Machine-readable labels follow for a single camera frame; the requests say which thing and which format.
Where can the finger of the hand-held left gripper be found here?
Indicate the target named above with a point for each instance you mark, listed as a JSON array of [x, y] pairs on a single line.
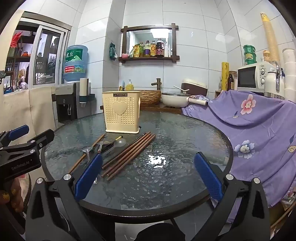
[[44, 139], [18, 133]]

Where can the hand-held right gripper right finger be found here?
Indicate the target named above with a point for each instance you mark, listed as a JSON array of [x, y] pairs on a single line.
[[208, 176]]

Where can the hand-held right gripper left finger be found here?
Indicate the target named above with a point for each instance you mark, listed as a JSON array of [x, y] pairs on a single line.
[[89, 176]]

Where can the cream plastic utensil holder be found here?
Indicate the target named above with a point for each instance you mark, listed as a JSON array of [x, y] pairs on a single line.
[[120, 120]]

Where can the person's left hand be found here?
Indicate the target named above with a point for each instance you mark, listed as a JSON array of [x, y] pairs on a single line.
[[16, 197]]

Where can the beige cloth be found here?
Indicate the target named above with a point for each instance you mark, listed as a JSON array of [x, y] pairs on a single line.
[[27, 111]]

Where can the grey water dispenser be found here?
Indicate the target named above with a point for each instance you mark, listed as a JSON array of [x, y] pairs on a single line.
[[67, 102]]

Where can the black stand with green knob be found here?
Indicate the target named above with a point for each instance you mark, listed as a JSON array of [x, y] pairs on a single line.
[[2, 74]]

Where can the purple floral cloth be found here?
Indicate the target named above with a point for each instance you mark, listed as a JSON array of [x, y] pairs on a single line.
[[254, 129]]

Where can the dark wooden display shelf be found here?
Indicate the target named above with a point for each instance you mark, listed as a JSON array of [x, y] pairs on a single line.
[[16, 60]]

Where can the aluminium sliding window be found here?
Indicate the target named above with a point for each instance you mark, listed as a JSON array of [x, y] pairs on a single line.
[[34, 58]]

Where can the orange teapot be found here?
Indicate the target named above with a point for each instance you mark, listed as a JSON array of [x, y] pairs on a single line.
[[25, 54]]

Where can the dark wooden side table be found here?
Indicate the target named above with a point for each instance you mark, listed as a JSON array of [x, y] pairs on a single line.
[[161, 110]]

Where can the small wooden box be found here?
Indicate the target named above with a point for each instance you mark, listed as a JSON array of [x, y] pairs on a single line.
[[217, 94]]

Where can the white pot with glass lid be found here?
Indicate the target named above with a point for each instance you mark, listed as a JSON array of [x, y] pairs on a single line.
[[173, 100]]

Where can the blue water jug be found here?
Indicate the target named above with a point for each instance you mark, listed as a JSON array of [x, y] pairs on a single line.
[[76, 62]]

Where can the brown white rice cooker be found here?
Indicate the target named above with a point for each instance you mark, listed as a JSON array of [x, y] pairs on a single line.
[[196, 89]]

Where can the white rice paddle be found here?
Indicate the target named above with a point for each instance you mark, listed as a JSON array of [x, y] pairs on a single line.
[[180, 88]]

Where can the small clear bottle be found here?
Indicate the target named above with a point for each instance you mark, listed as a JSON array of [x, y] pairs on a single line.
[[220, 83]]

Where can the red paper decoration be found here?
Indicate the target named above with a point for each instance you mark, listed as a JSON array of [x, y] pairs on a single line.
[[16, 39]]

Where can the brown glass bottle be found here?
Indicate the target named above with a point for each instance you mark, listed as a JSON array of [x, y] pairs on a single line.
[[230, 82]]

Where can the woven pattern basin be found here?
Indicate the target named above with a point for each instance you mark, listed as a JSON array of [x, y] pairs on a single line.
[[150, 97]]

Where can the yellow dish soap bottle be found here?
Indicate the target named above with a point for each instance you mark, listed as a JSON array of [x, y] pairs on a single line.
[[129, 87]]

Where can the bronze faucet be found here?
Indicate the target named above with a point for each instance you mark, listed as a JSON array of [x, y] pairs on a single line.
[[158, 83]]

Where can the white microwave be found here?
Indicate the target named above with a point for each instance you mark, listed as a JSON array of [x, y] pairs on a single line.
[[247, 77]]

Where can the green hanging packet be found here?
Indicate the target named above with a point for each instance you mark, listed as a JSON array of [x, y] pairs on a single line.
[[113, 52]]

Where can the yellow green packet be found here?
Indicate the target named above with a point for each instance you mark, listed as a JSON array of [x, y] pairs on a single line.
[[135, 51]]

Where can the stack of white cups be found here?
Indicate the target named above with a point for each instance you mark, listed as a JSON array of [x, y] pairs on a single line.
[[290, 74]]

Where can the wooden framed mirror shelf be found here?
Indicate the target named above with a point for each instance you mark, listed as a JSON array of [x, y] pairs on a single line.
[[148, 58]]

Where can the white plastic bottle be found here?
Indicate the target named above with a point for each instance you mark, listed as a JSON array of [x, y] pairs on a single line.
[[170, 49]]

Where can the green yellow bottle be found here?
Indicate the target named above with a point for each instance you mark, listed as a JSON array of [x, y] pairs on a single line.
[[141, 49]]

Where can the yellow jar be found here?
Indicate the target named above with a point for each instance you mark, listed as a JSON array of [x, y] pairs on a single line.
[[266, 56]]

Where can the dark soy sauce bottle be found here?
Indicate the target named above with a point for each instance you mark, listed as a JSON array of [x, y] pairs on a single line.
[[160, 47]]

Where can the purple label bottle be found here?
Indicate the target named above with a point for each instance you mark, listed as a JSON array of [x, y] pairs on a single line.
[[147, 48]]

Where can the yellow oil bottle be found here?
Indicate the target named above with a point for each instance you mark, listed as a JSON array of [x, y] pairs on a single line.
[[153, 48]]

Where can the tall stack of paper cups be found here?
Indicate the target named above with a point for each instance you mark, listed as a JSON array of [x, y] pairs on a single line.
[[270, 39]]

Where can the teal wall holder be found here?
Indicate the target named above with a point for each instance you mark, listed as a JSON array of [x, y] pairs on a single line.
[[91, 97]]

